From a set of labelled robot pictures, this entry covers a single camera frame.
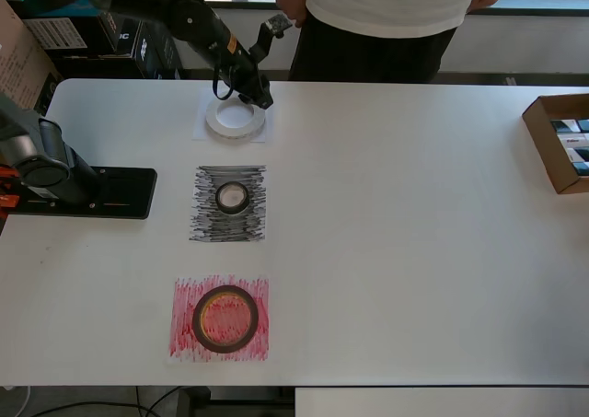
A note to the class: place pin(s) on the small black tape roll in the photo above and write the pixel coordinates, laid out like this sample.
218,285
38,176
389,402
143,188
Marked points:
221,207

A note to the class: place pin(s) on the wrist camera board with bracket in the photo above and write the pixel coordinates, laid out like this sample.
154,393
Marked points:
276,26

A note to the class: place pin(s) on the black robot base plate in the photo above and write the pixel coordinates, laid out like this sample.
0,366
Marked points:
129,191

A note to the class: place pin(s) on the white side table top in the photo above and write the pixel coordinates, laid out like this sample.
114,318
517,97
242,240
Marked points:
437,403

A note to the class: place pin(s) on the open cardboard tray box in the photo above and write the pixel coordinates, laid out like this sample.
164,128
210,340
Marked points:
540,150

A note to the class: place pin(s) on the black table leg frame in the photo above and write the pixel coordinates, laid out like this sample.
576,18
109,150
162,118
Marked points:
239,401

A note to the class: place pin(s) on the dark grey Piper robot arm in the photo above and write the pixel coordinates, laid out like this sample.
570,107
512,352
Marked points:
193,16

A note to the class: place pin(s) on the wide white tape roll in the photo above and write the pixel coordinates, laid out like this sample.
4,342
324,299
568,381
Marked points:
221,131

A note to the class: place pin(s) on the blank white paper sheet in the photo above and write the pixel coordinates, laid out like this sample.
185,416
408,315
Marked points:
200,127

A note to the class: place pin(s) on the paper with red scribble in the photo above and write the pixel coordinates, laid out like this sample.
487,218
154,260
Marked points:
184,343

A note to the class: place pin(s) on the wide brown printed carton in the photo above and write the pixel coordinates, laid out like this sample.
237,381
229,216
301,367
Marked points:
20,67

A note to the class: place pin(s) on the person's right hand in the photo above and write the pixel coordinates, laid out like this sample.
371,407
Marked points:
290,0

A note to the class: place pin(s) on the red 3M tape roll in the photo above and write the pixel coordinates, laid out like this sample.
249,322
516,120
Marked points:
197,318

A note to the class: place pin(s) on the person in white shirt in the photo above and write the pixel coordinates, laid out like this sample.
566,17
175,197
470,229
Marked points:
382,12

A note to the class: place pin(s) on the small white product box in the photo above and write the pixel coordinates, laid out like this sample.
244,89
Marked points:
573,141

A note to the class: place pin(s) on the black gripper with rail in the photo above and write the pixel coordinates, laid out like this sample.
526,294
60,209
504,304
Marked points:
250,78

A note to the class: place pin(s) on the black AOC monitor box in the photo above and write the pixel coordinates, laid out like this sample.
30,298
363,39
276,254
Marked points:
156,53
119,32

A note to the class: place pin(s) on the dark blue box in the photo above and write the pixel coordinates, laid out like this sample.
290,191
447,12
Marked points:
69,5

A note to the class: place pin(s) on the orange clamp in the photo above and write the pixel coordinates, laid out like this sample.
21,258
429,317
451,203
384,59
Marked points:
9,201

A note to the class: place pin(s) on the small black product box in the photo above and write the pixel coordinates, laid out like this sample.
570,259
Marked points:
583,125
580,169
577,155
563,126

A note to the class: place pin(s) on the paper with black scribble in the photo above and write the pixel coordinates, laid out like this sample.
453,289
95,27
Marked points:
207,228

